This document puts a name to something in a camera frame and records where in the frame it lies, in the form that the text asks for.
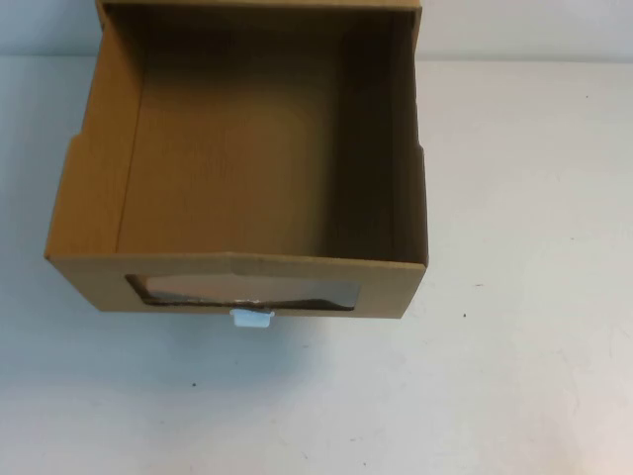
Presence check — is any white handle with notched end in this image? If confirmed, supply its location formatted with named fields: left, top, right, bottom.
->
left=231, top=307, right=275, bottom=330

